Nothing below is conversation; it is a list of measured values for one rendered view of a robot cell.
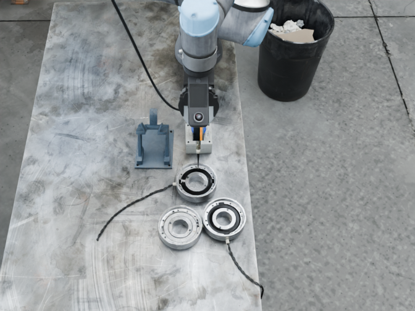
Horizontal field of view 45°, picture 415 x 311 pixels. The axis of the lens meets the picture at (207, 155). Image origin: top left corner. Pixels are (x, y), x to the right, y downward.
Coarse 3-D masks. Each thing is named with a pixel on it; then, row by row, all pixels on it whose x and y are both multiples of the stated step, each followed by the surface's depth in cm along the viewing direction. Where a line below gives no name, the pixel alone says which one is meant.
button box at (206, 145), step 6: (186, 126) 135; (210, 126) 135; (186, 132) 134; (210, 132) 134; (186, 138) 132; (192, 138) 132; (204, 138) 133; (210, 138) 133; (186, 144) 131; (192, 144) 132; (204, 144) 132; (210, 144) 132; (186, 150) 134; (192, 150) 134; (204, 150) 134; (210, 150) 134
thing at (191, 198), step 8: (184, 168) 129; (208, 168) 129; (176, 176) 126; (192, 176) 128; (200, 176) 128; (216, 176) 126; (176, 184) 126; (216, 184) 125; (184, 192) 124; (208, 192) 125; (192, 200) 124; (200, 200) 124
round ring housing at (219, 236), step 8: (216, 200) 123; (224, 200) 124; (232, 200) 123; (208, 208) 123; (224, 208) 123; (240, 208) 122; (216, 216) 122; (224, 216) 124; (232, 216) 121; (240, 216) 122; (208, 224) 120; (216, 224) 120; (232, 224) 120; (240, 224) 120; (208, 232) 119; (216, 232) 119; (232, 232) 119; (240, 232) 119; (224, 240) 119
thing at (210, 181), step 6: (192, 168) 129; (198, 168) 129; (204, 168) 129; (186, 174) 128; (204, 174) 128; (180, 180) 127; (210, 180) 127; (186, 186) 126; (210, 186) 126; (192, 192) 125; (198, 192) 125; (204, 192) 125
